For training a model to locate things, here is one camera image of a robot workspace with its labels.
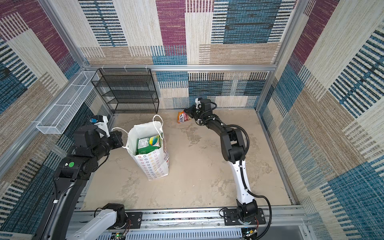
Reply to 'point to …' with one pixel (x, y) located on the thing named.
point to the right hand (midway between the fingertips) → (182, 110)
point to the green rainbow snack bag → (146, 144)
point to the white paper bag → (154, 164)
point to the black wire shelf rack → (128, 90)
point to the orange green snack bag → (182, 117)
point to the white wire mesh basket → (57, 119)
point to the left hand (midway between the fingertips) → (121, 130)
